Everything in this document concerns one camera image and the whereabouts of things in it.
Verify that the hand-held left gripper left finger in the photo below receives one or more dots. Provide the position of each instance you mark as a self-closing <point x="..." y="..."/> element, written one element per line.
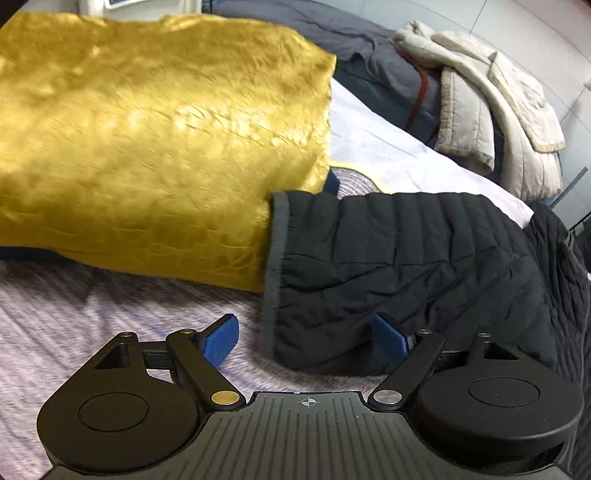
<point x="220" y="340"/>

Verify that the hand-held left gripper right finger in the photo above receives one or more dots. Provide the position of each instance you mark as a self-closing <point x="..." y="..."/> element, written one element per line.
<point x="388" y="339"/>

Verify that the black quilted jacket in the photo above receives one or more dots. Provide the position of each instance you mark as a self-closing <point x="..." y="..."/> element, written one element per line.
<point x="415" y="263"/>

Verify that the purple floral blanket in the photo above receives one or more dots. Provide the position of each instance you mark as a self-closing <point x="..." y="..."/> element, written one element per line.
<point x="115" y="314"/>

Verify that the yellow satin jacket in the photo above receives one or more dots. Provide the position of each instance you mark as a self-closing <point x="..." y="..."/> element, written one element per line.
<point x="152" y="143"/>

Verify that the beige quilted jacket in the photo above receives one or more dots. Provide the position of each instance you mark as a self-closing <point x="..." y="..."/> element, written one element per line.
<point x="498" y="106"/>

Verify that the dark grey blanket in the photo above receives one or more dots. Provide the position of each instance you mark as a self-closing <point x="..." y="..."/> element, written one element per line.
<point x="378" y="60"/>

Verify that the white appliance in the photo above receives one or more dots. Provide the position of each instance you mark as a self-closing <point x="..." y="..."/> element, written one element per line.
<point x="138" y="4"/>

